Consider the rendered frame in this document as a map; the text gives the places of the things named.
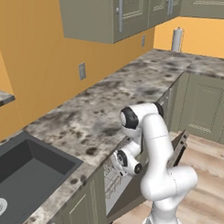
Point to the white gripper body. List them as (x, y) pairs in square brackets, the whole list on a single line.
[(116, 165)]

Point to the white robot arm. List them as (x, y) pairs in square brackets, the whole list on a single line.
[(158, 152)]

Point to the dark grey sink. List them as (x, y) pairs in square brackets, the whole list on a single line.
[(30, 171)]

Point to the white sink drain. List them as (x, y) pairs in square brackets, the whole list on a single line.
[(1, 207)]

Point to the white paper towel roll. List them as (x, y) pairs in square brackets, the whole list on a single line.
[(177, 38)]

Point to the grey wall socket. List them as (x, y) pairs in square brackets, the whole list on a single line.
[(82, 71), (143, 40)]

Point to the olive wall cupboard run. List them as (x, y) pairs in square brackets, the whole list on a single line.
[(89, 17)]

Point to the olive wall cupboard door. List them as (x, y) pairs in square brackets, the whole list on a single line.
[(133, 12), (157, 7)]

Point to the olive corner wall cupboard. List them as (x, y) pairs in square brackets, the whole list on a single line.
[(204, 4)]

